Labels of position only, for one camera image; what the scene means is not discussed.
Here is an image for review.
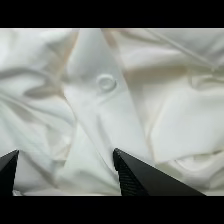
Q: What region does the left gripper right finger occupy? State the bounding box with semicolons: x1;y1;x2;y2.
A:
112;147;205;197

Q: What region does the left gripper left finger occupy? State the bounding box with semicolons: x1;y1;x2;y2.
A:
0;149;20;197

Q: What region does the white shirt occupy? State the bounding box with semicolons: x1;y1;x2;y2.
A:
0;27;224;197

